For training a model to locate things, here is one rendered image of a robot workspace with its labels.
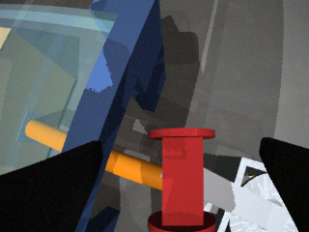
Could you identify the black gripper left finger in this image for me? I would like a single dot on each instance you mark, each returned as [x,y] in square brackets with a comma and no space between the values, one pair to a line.
[50,195]

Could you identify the clear-panelled rack with blue uprights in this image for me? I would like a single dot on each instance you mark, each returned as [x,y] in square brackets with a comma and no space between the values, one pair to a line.
[46,57]

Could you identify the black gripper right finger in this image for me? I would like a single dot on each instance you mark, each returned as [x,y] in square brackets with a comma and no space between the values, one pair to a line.
[288,169]

